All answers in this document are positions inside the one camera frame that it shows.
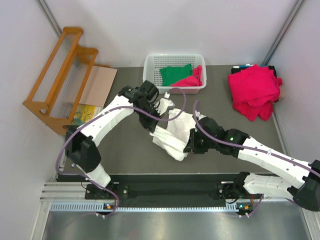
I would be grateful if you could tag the white t-shirt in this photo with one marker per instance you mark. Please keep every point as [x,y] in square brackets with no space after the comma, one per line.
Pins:
[175,137]

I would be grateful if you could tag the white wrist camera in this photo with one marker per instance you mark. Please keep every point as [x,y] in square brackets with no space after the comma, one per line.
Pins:
[164,104]
[199,116]

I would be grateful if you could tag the brown cardboard sheet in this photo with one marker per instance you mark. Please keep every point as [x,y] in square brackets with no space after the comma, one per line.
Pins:
[98,86]

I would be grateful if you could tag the orange wooden rack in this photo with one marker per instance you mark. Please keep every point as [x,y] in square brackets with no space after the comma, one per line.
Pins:
[57,92]

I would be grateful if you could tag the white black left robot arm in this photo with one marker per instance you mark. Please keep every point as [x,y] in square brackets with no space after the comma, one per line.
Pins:
[83,141]

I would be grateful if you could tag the white plastic laundry basket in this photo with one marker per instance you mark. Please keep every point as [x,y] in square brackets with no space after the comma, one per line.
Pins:
[154,62]

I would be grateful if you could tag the pink t-shirt in basket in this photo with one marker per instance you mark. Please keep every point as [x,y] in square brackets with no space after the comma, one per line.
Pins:
[193,80]

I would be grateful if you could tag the stack of folded pink shirts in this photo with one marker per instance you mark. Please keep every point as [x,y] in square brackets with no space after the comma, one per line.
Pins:
[254,90]

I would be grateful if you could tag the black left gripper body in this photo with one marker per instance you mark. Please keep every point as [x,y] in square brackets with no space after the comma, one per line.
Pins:
[149,122]

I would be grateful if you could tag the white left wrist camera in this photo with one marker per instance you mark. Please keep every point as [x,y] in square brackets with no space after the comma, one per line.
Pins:
[164,104]

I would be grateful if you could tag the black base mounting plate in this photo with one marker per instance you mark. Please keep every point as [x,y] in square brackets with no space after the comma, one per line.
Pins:
[176,190]

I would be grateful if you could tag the black folded shirt under stack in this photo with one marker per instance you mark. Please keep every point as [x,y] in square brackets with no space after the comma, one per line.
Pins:
[239,68]

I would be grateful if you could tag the green t-shirt in basket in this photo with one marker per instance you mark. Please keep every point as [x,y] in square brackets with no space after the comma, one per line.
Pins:
[172,74]

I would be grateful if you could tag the yellow picture book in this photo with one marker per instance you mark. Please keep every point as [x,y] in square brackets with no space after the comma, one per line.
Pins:
[85,113]

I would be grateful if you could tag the aluminium frame rail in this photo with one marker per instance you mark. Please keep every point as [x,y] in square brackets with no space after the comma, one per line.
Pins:
[77,197]

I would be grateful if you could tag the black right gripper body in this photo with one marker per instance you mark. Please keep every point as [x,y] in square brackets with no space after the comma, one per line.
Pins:
[201,144]

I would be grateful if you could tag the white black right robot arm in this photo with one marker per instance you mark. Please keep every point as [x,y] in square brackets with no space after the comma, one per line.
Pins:
[293,179]

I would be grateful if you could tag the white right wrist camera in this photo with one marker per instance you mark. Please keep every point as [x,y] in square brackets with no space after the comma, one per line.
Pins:
[199,116]

